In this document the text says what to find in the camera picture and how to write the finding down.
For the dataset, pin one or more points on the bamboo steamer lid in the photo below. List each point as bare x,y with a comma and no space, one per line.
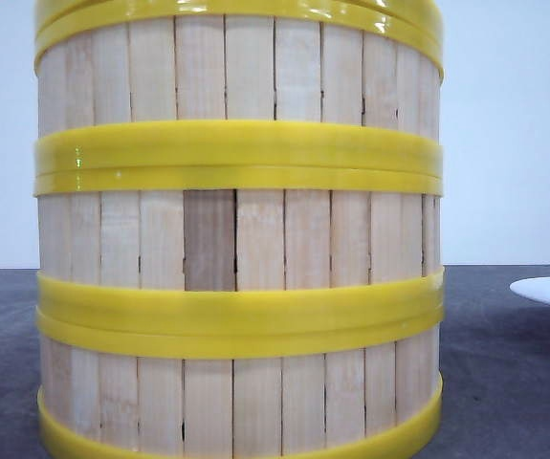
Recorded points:
423,15

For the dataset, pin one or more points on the front bamboo steamer drawer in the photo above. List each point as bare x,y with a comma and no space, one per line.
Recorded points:
382,401

